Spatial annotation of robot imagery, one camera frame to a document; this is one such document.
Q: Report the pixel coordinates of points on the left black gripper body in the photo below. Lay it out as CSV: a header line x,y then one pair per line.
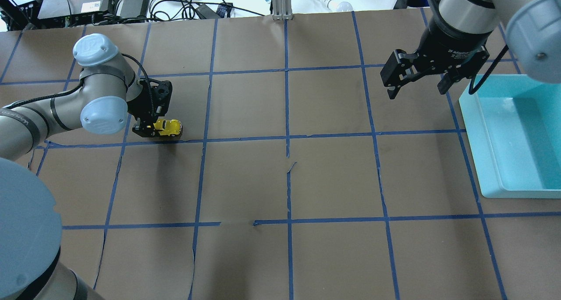
x,y
143,129

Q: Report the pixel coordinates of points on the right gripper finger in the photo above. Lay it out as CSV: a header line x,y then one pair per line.
x,y
447,81
395,82

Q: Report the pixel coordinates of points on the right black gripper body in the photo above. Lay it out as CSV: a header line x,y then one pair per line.
x,y
451,44

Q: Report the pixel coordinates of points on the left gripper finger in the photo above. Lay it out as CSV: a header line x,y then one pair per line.
x,y
146,131

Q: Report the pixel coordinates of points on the yellow beetle toy car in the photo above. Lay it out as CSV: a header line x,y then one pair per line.
x,y
168,127

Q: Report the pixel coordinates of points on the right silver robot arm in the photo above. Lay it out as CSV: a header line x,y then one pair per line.
x,y
528,28

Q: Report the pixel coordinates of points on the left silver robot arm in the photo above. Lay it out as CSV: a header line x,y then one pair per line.
x,y
61,156

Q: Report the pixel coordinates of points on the teal plastic bin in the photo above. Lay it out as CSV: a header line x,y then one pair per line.
x,y
514,129

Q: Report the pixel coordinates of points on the black power adapter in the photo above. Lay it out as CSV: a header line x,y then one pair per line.
x,y
132,8

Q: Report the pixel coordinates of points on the light bulb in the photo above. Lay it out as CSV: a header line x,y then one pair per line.
x,y
336,5

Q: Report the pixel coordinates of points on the aluminium frame post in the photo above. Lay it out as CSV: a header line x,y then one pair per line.
x,y
281,9

